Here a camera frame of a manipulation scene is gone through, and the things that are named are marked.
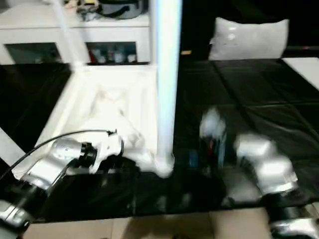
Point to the white plastic table top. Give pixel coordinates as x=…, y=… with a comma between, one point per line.
x=112, y=107

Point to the white plastic table leg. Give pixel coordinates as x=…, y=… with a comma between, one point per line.
x=10, y=147
x=167, y=74
x=152, y=49
x=66, y=37

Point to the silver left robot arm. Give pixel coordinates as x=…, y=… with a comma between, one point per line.
x=62, y=149

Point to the red bottle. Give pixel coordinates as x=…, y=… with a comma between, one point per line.
x=92, y=56

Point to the black cabinet gold label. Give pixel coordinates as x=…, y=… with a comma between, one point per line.
x=197, y=25

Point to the white flat board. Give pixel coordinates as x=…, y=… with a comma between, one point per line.
x=304, y=67

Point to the white cabinet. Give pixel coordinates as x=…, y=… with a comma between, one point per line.
x=112, y=32

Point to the dark helmet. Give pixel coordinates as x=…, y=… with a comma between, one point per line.
x=119, y=10

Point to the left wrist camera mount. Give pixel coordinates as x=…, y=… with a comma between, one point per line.
x=109, y=147

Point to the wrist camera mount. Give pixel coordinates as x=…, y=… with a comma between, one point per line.
x=109, y=147
x=211, y=122

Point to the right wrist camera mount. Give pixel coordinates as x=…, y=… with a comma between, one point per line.
x=211, y=122

